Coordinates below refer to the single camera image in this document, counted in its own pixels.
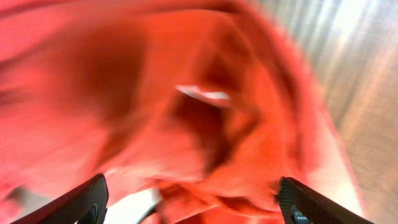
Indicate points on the red t-shirt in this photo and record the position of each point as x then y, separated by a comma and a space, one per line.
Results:
206, 101

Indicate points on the white t-shirt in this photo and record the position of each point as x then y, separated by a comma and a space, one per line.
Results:
131, 209

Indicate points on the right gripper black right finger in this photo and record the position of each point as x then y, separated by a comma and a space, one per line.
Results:
299, 204

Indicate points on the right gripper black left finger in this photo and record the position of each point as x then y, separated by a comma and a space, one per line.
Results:
85, 204

